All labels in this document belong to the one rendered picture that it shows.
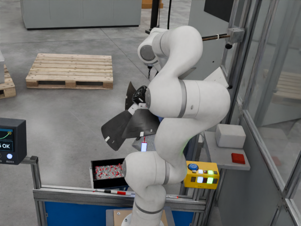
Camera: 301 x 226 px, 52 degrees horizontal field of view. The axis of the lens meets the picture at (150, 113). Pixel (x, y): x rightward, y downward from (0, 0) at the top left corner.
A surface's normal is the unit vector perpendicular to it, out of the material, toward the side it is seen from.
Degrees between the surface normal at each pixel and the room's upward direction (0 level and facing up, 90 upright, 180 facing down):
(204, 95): 52
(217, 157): 0
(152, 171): 60
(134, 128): 21
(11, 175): 0
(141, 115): 12
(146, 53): 91
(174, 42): 69
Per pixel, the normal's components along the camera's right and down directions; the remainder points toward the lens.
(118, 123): -0.44, -0.26
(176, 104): 0.21, 0.36
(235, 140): -0.01, 0.51
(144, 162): 0.19, -0.43
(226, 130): 0.08, -0.86
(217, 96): 0.33, -0.12
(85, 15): 0.40, 0.50
